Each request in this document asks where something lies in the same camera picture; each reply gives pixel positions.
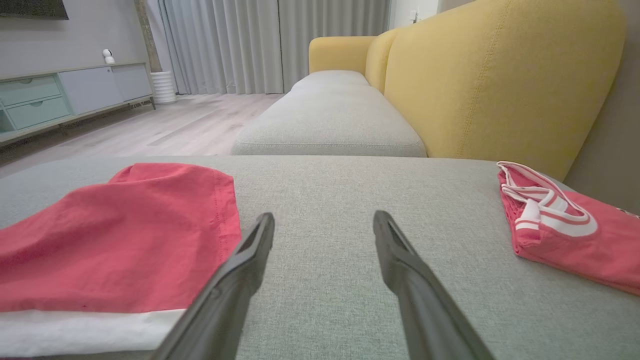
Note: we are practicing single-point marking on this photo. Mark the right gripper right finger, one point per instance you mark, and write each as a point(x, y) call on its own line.
point(425, 300)

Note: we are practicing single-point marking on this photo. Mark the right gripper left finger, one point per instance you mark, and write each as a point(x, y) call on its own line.
point(225, 300)

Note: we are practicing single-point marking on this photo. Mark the red white basketball jersey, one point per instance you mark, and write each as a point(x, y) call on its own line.
point(600, 235)

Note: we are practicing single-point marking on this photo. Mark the red mesh shorts white band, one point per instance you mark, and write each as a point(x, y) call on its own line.
point(125, 240)

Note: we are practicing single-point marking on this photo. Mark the white ribbed planter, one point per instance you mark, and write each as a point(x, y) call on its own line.
point(163, 87)

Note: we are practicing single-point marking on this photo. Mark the large yellow sofa backrest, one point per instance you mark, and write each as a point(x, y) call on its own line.
point(500, 75)

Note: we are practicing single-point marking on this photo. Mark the small grey sofa seat cushion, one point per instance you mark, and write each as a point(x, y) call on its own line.
point(332, 79)

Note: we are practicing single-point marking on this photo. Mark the narrow yellow sofa backrest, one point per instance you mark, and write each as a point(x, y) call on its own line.
point(380, 60)

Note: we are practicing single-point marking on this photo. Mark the grey green tv cabinet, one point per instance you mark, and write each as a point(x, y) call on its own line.
point(75, 95)

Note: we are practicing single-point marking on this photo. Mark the light grey pleated curtain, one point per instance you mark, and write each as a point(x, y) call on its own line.
point(220, 45)

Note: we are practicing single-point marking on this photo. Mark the yellow sofa armrest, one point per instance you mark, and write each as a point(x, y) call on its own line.
point(340, 52)

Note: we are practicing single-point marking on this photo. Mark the brown plant trunk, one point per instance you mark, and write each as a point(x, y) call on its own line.
point(149, 40)

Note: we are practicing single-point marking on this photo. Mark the dark grey pleated curtain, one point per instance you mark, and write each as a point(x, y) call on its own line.
point(335, 25)

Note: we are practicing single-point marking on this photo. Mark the black television screen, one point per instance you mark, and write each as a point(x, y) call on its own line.
point(30, 7)

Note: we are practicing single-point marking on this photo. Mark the white security camera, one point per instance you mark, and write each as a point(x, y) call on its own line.
point(108, 56)

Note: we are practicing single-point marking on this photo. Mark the white wall socket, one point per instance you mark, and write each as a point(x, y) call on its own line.
point(413, 16)

